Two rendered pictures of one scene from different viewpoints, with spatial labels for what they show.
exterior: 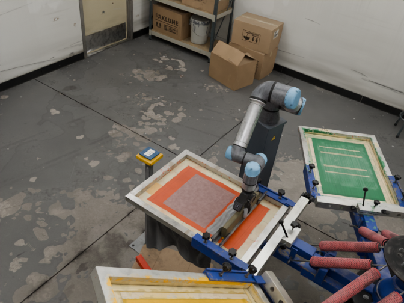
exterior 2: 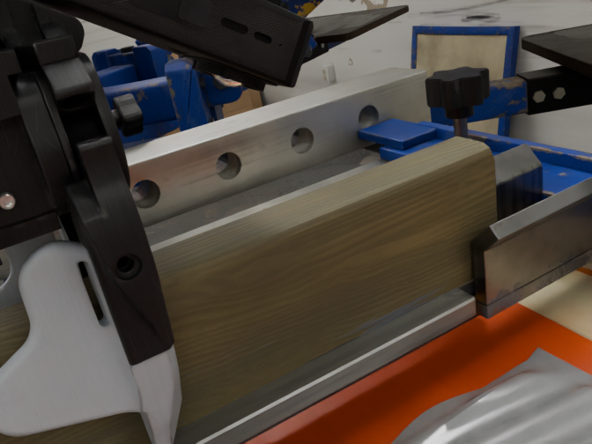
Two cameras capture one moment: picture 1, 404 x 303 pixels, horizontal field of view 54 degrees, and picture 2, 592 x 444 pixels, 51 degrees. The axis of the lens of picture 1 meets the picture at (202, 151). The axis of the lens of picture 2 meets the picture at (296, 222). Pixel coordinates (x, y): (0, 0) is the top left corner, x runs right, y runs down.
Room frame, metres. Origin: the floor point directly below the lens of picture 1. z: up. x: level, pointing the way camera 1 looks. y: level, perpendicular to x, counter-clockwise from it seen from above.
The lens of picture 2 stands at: (1.68, -0.09, 1.16)
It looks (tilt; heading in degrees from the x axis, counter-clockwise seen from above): 23 degrees down; 213
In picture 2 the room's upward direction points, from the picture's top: 11 degrees counter-clockwise
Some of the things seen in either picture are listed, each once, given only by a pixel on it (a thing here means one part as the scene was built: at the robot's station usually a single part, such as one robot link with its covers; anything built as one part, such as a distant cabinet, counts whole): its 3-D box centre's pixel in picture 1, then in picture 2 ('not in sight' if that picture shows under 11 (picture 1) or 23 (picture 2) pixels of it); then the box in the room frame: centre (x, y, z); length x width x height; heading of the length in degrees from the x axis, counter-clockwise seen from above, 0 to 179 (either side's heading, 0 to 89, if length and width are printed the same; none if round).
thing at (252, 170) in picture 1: (251, 172); not in sight; (1.56, -0.27, 1.31); 0.09 x 0.08 x 0.11; 158
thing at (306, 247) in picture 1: (298, 246); not in sight; (1.36, -0.56, 1.02); 0.17 x 0.06 x 0.05; 59
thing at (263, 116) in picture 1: (269, 112); not in sight; (2.27, -0.42, 1.25); 0.15 x 0.15 x 0.10
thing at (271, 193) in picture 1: (267, 195); not in sight; (1.76, -0.43, 0.97); 0.30 x 0.05 x 0.07; 59
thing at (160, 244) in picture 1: (178, 244); not in sight; (1.50, 0.07, 0.74); 0.46 x 0.04 x 0.42; 59
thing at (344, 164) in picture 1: (354, 169); not in sight; (2.01, -1.00, 1.05); 1.08 x 0.61 x 0.23; 179
